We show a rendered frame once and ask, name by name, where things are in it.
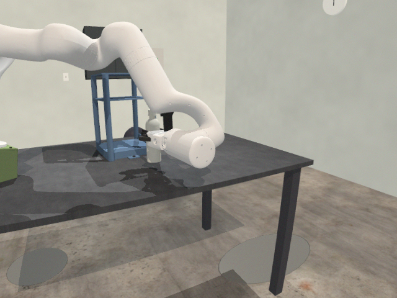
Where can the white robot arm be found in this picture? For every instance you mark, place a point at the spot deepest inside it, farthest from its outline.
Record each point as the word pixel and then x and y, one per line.
pixel 125 40

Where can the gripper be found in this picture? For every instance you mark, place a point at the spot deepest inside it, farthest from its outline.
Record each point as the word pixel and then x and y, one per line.
pixel 155 139

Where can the white ceramic bottle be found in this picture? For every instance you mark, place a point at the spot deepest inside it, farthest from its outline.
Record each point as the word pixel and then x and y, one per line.
pixel 152 124

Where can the blue shelving unit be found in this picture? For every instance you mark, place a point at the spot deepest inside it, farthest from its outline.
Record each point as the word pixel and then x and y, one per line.
pixel 112 151

